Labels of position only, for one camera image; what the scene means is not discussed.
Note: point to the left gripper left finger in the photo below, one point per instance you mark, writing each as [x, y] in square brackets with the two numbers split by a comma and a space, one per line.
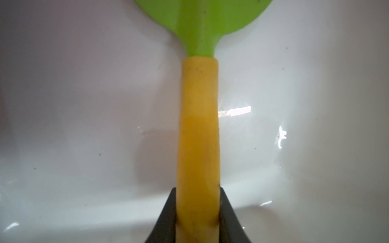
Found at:
[164, 230]

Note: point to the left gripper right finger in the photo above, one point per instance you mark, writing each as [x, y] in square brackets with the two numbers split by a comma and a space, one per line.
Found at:
[230, 230]

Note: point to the white storage tray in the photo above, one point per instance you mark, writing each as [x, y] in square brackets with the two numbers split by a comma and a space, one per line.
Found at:
[90, 97]

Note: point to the green shovel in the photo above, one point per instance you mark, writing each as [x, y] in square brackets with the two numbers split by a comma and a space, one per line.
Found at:
[199, 26]

